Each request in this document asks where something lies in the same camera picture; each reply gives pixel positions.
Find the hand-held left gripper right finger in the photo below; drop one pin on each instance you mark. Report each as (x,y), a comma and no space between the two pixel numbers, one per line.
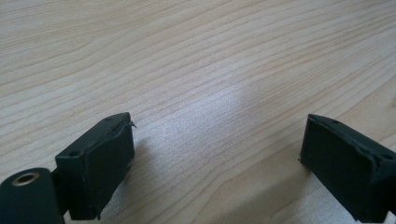
(342,161)

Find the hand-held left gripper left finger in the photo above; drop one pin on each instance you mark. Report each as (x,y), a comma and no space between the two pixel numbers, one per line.
(96,165)

